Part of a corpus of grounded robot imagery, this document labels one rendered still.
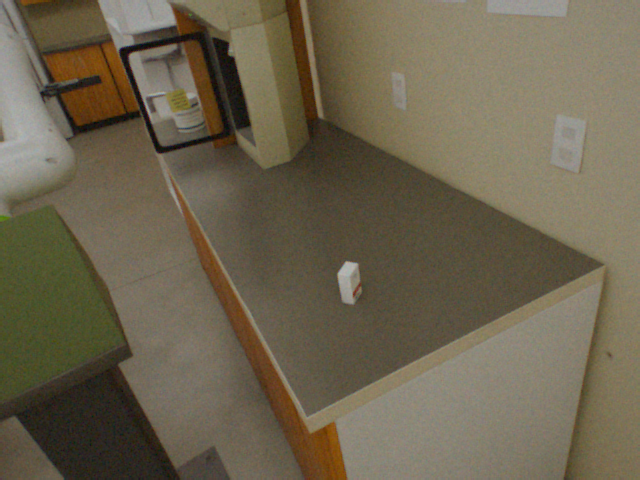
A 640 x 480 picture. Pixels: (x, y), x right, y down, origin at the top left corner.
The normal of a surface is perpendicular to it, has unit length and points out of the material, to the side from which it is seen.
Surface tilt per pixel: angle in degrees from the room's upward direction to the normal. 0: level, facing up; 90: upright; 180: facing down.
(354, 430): 90
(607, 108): 90
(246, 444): 0
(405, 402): 90
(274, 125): 90
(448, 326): 0
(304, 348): 0
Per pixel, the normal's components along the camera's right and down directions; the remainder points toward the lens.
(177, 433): -0.15, -0.83
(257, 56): 0.43, 0.43
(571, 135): -0.89, 0.35
